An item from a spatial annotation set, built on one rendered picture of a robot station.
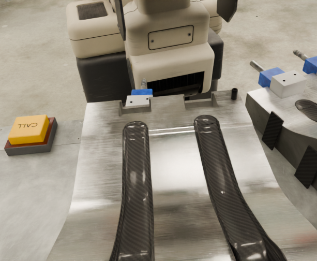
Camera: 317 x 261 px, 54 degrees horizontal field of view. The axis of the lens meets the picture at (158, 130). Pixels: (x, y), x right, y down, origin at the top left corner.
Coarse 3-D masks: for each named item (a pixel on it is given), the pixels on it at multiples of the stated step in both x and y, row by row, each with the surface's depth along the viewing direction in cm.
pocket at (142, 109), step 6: (120, 102) 53; (150, 102) 53; (120, 108) 54; (126, 108) 54; (132, 108) 54; (138, 108) 54; (144, 108) 54; (150, 108) 54; (120, 114) 53; (126, 114) 54; (132, 114) 54; (138, 114) 54
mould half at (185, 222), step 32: (160, 96) 53; (224, 96) 52; (96, 128) 48; (160, 128) 47; (192, 128) 47; (224, 128) 46; (96, 160) 43; (160, 160) 43; (192, 160) 42; (256, 160) 42; (96, 192) 40; (160, 192) 39; (192, 192) 39; (256, 192) 38; (64, 224) 35; (96, 224) 34; (160, 224) 33; (192, 224) 33; (288, 224) 31; (64, 256) 29; (96, 256) 29; (160, 256) 28; (192, 256) 28; (224, 256) 28; (288, 256) 27
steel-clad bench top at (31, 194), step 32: (0, 128) 64; (64, 128) 62; (256, 128) 59; (0, 160) 57; (32, 160) 56; (64, 160) 56; (0, 192) 51; (32, 192) 51; (64, 192) 50; (288, 192) 48; (0, 224) 47; (32, 224) 46; (0, 256) 43; (32, 256) 43
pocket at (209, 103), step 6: (186, 102) 54; (192, 102) 54; (198, 102) 54; (204, 102) 54; (210, 102) 54; (216, 102) 51; (186, 108) 54; (192, 108) 54; (198, 108) 54; (204, 108) 54
